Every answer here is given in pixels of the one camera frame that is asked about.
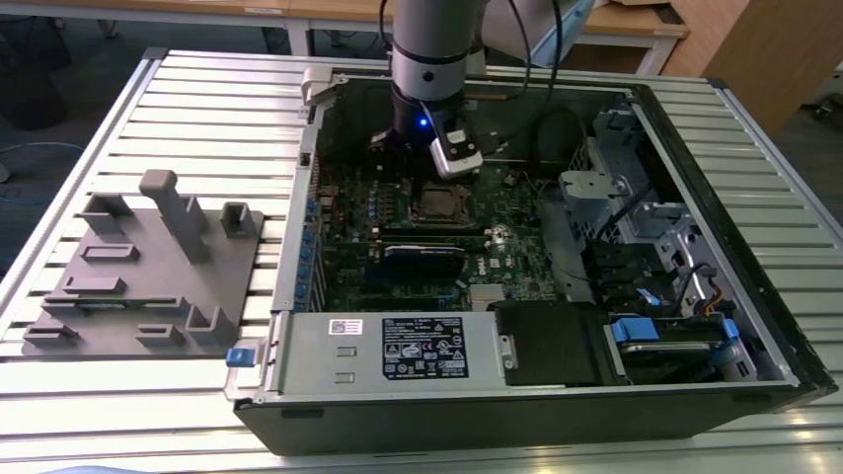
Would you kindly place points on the silver CPU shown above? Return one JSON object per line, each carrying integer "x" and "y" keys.
{"x": 440, "y": 203}

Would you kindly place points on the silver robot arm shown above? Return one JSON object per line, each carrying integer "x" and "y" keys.
{"x": 428, "y": 44}

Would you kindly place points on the CPU socket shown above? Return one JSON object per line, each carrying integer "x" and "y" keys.
{"x": 413, "y": 222}

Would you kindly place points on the black graphics card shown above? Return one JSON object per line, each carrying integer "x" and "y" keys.
{"x": 421, "y": 264}

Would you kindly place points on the green motherboard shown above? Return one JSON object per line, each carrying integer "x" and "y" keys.
{"x": 520, "y": 247}

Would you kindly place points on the silver finned heatsink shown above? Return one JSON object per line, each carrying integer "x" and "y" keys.
{"x": 487, "y": 292}

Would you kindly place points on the metal drive cage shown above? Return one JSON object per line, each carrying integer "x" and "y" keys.
{"x": 659, "y": 217}

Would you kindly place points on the silver power supply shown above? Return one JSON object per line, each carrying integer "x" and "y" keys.
{"x": 309, "y": 345}

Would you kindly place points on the grey parts rack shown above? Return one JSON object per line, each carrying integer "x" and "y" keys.
{"x": 164, "y": 276}

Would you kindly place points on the blue disk carrier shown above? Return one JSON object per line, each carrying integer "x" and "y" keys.
{"x": 632, "y": 330}

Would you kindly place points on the blue case latch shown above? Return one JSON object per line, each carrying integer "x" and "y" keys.
{"x": 240, "y": 358}

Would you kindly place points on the dark office chair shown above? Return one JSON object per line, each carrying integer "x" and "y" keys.
{"x": 32, "y": 79}

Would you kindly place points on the wooden cabinet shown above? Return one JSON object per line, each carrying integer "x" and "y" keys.
{"x": 776, "y": 49}

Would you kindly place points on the black PC case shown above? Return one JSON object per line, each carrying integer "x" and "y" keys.
{"x": 527, "y": 424}

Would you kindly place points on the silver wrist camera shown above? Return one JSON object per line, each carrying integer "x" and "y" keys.
{"x": 457, "y": 155}

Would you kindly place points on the silver metal bracket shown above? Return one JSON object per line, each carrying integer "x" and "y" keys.
{"x": 585, "y": 186}

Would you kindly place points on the wooden desk white frame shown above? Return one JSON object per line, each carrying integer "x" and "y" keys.
{"x": 645, "y": 27}
{"x": 164, "y": 15}

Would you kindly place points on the black plastic bracket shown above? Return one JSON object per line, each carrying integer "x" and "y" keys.
{"x": 619, "y": 266}

